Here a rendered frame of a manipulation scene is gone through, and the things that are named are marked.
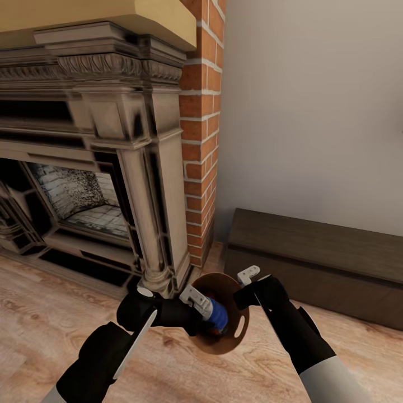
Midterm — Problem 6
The can of soda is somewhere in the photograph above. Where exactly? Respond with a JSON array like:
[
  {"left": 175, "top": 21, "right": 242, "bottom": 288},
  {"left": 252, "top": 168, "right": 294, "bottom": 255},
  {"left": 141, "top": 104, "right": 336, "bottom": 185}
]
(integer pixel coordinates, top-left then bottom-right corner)
[
  {"left": 202, "top": 288, "right": 217, "bottom": 301},
  {"left": 194, "top": 297, "right": 228, "bottom": 331},
  {"left": 206, "top": 322, "right": 229, "bottom": 336}
]

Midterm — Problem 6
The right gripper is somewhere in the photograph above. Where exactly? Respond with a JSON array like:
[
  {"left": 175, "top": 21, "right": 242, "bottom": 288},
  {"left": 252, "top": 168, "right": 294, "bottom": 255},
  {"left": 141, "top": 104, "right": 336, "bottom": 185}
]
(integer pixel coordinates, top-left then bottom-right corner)
[{"left": 232, "top": 283, "right": 256, "bottom": 311}]

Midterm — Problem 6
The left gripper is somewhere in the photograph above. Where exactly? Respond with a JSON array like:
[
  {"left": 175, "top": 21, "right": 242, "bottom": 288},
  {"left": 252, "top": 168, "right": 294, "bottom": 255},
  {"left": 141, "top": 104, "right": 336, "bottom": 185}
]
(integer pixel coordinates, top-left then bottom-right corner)
[{"left": 166, "top": 296, "right": 217, "bottom": 336}]

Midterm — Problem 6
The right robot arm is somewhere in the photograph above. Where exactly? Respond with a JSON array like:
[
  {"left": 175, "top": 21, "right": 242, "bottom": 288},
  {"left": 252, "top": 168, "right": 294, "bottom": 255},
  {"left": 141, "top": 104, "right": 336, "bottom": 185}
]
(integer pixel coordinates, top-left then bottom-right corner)
[{"left": 232, "top": 265, "right": 374, "bottom": 403}]

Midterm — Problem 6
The trash can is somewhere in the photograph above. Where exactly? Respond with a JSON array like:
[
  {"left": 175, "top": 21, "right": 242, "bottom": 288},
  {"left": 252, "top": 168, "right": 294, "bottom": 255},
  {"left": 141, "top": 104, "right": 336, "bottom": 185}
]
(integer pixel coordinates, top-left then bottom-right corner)
[{"left": 186, "top": 272, "right": 250, "bottom": 356}]

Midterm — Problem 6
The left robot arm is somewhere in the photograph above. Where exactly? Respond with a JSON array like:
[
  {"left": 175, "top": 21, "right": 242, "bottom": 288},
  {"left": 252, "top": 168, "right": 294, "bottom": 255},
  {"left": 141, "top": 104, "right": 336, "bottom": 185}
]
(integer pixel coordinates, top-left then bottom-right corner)
[{"left": 41, "top": 284, "right": 217, "bottom": 403}]

